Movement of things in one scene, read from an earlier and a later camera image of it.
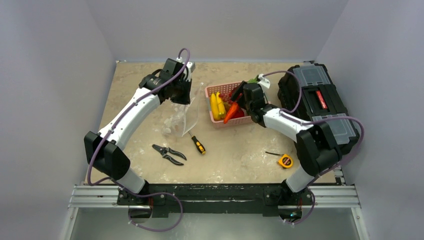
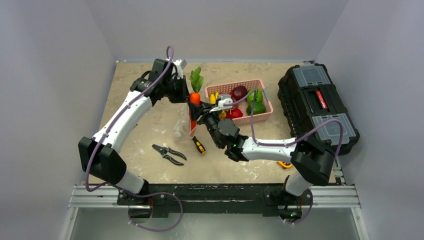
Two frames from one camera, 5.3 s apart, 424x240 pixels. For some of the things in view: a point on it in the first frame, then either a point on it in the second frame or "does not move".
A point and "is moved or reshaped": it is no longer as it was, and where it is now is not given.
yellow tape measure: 285,160 does not move
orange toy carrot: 231,112 to 197,80
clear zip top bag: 181,118 is moved or reshaped
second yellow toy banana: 221,109 does not move
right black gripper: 243,91 to 204,113
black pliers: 164,151 does not move
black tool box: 307,93 does not move
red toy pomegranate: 237,114 does not move
